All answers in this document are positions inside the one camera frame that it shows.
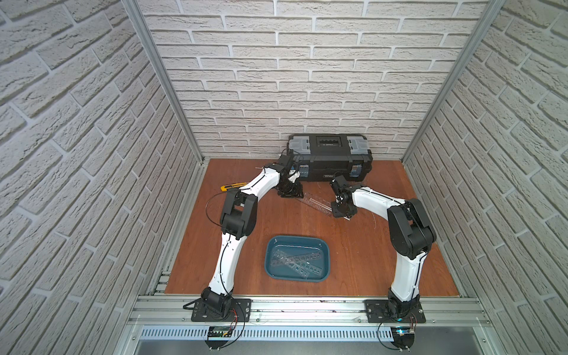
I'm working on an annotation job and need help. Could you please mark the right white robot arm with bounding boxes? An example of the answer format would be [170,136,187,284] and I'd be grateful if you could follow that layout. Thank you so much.
[331,178,436,319]

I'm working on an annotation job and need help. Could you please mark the aluminium front rail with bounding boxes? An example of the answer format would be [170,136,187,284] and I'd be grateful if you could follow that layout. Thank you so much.
[127,294,492,327]

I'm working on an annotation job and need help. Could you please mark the clear stencil ruler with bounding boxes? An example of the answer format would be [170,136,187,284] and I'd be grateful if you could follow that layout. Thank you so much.
[269,249,323,267]
[297,192,333,217]
[270,250,311,274]
[270,251,323,279]

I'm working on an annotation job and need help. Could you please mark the left controller board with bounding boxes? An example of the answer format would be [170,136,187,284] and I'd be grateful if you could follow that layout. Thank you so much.
[205,326,234,350]

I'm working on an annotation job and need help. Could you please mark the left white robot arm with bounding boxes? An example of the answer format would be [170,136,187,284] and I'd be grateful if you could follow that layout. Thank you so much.
[201,162,303,317]

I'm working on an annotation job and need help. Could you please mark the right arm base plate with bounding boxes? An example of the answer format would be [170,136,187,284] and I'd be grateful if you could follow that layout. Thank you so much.
[364,298,426,324]

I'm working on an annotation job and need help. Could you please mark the controller board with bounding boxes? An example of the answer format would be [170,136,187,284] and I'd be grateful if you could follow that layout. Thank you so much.
[205,326,234,350]
[390,328,415,351]

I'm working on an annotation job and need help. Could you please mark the black plastic toolbox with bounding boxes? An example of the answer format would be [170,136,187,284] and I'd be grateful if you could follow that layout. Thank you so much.
[287,133,373,182]

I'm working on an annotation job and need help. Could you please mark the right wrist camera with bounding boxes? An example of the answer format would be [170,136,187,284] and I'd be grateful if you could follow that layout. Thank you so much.
[330,175,353,202]

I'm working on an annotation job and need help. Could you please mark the yellow utility knife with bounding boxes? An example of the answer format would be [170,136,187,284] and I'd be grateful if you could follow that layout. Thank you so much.
[220,183,247,192]

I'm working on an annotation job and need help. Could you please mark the right controller board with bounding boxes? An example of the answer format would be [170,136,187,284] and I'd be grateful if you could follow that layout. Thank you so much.
[390,328,415,351]

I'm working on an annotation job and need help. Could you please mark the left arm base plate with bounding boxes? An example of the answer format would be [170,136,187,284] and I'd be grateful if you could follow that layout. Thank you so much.
[191,298,252,322]

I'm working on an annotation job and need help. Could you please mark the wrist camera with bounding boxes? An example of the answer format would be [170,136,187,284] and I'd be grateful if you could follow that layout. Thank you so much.
[330,175,353,202]
[275,154,300,183]

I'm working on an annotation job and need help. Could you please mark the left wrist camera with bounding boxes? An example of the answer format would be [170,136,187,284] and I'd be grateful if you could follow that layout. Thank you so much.
[275,154,300,183]

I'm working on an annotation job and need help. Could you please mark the teal plastic tray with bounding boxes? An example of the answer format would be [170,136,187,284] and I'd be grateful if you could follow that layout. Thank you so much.
[265,235,330,283]

